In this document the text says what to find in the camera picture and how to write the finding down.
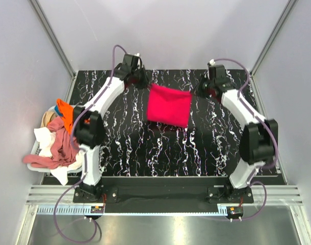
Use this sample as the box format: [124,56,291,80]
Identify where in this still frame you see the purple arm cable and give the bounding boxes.
[53,45,127,242]
[209,58,280,222]

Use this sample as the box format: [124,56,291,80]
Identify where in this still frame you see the orange t-shirt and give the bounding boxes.
[56,99,73,134]

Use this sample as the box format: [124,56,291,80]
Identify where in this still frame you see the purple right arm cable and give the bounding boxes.
[209,58,280,222]

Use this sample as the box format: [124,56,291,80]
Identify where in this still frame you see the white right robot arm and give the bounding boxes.
[193,60,278,203]

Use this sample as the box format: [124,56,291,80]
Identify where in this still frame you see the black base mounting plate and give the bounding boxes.
[73,185,240,215]

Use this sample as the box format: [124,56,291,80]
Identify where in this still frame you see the white plastic laundry basket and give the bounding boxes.
[27,105,98,174]

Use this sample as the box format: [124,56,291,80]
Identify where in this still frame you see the beige garment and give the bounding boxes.
[40,111,57,128]

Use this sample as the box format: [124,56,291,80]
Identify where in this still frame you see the small control board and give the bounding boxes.
[90,205,105,214]
[227,206,244,222]

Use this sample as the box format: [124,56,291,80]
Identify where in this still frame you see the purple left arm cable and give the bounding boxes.
[53,45,127,242]

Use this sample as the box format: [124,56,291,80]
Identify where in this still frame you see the left small control board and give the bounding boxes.
[90,205,105,214]

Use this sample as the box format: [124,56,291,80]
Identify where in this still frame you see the right aluminium frame post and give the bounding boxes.
[250,0,298,76]

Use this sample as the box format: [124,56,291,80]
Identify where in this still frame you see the white slotted cable duct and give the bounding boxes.
[37,205,227,216]

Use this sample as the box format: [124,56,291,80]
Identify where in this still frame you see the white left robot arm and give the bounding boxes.
[72,54,148,202]

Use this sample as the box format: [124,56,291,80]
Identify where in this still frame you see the aluminium front rail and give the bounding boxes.
[26,185,302,206]

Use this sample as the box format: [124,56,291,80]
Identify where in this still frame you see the dusty pink garment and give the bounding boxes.
[22,116,79,169]

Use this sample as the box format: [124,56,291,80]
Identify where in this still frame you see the bright pink t-shirt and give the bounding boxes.
[146,84,192,128]

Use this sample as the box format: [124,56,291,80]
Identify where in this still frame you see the white garment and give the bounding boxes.
[34,127,83,185]

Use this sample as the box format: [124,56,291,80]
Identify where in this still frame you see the right small control board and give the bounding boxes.
[227,206,244,222]

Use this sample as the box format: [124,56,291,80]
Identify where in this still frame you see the aluminium frame post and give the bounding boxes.
[250,0,298,76]
[29,0,76,78]

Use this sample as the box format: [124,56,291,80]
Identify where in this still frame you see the left aluminium frame post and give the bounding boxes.
[29,0,76,78]

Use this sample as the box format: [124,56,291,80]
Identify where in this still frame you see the blue garment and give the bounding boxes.
[54,106,63,116]

